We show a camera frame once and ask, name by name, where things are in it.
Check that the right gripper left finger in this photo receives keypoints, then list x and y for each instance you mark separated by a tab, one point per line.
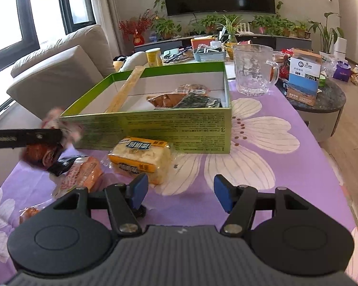
123	201

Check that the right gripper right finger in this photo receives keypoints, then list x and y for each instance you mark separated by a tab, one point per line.
239	202

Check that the beige sofa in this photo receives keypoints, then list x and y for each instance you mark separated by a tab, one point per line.
59	74

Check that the yellow canister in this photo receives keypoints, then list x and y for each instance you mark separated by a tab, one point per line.
154	57

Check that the clear packet with bun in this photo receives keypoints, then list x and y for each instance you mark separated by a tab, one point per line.
193	88

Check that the purple gift bag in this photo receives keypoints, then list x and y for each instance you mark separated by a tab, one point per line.
343	71

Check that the blue white carton box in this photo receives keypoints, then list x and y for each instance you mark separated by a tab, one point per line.
303	79

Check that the yellow cracker packet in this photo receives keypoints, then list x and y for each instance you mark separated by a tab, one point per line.
133	156

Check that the brown biscuits clear packet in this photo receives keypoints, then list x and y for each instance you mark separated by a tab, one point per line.
84	173

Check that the long gold snack stick packet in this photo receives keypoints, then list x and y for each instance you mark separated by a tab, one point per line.
120	98

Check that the dark seaweed snack packet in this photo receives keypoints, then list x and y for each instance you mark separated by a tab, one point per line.
193	100

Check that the grey blue storage tray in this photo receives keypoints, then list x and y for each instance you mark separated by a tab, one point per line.
200	55

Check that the green cardboard box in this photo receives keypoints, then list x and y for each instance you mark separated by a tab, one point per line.
189	130

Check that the pink white snack pouch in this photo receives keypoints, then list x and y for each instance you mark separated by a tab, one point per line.
72	132

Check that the yellow woven basket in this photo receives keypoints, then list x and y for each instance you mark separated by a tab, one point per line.
229	49

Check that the dark round side table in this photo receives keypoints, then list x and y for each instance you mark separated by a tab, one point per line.
323	117

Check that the yellow brown snack bag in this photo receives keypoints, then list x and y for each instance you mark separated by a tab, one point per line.
168	100

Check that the clear glass mug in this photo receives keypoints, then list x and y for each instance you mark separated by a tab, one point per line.
255	70

